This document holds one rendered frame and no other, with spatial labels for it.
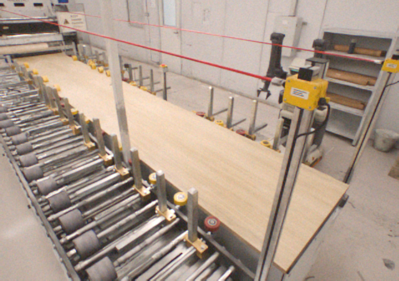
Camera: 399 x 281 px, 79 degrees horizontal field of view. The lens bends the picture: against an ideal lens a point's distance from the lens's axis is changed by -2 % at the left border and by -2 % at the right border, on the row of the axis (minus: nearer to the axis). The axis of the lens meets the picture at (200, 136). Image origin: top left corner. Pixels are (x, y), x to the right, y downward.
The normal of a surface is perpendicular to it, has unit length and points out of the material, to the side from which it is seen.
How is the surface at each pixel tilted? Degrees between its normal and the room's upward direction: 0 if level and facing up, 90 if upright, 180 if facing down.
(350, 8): 90
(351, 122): 90
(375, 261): 0
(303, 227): 0
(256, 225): 0
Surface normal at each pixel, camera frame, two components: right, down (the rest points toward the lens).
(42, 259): 0.02, -0.87
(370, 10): -0.71, 0.34
